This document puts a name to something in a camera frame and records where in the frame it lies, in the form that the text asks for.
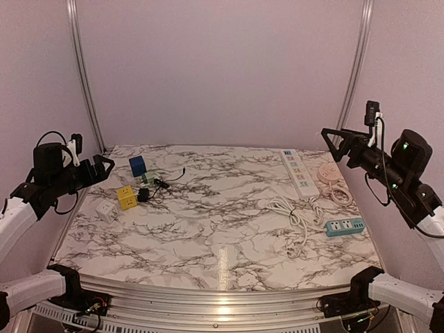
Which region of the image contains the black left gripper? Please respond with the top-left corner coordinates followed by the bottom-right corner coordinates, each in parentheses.
top-left (49, 154), bottom-right (114, 197)

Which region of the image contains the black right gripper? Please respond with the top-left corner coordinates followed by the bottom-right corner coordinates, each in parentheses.
top-left (321, 128), bottom-right (407, 194)

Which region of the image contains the blue cube socket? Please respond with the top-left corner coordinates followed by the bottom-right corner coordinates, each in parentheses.
top-left (129, 155), bottom-right (147, 178)

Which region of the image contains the teal power strip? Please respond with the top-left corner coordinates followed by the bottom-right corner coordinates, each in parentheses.
top-left (324, 218), bottom-right (366, 238)

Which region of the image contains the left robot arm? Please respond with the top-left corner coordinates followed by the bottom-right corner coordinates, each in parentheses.
top-left (1, 135), bottom-right (114, 327)

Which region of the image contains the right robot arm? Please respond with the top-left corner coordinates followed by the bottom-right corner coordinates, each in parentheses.
top-left (320, 128), bottom-right (443, 332)

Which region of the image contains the green plug adapter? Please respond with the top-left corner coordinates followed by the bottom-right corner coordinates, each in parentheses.
top-left (139, 171), bottom-right (157, 185)

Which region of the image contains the pink round power strip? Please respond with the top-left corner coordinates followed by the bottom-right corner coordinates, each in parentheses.
top-left (317, 162), bottom-right (353, 207)

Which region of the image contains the yellow cube socket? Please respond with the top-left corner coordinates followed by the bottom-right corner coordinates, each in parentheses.
top-left (116, 185), bottom-right (137, 210)

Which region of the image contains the white cube socket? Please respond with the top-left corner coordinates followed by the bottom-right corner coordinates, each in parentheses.
top-left (96, 200), bottom-right (119, 223)

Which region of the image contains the long white power strip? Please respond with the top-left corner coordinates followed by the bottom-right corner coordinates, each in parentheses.
top-left (280, 149), bottom-right (320, 200)

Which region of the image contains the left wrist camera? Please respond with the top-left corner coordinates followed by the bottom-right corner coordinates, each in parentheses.
top-left (67, 133), bottom-right (83, 167)

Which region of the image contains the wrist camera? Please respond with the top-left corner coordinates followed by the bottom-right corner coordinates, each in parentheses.
top-left (67, 133), bottom-right (83, 167)
top-left (364, 101), bottom-right (383, 148)

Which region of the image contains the black power adapter with cable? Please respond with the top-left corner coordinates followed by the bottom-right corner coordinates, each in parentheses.
top-left (137, 167), bottom-right (186, 203)

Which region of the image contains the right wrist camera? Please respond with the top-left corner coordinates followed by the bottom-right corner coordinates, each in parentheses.
top-left (364, 101), bottom-right (383, 148)

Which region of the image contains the white power strip cable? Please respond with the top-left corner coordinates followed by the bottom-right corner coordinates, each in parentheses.
top-left (266, 196), bottom-right (325, 258)

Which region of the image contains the right aluminium frame post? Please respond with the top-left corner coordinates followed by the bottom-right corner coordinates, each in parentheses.
top-left (336, 0), bottom-right (375, 129)

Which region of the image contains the aluminium frame post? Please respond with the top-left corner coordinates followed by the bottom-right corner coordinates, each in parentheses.
top-left (66, 0), bottom-right (107, 153)
top-left (336, 0), bottom-right (375, 129)

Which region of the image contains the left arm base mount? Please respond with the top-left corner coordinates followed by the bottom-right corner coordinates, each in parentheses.
top-left (47, 264), bottom-right (111, 316)

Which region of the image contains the front aluminium rail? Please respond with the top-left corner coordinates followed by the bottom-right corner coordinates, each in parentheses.
top-left (81, 275), bottom-right (348, 332)

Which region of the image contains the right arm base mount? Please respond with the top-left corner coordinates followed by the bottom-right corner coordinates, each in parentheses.
top-left (316, 266), bottom-right (384, 318)

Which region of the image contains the left aluminium frame post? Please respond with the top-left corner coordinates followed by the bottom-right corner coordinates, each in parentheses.
top-left (66, 0), bottom-right (107, 153)

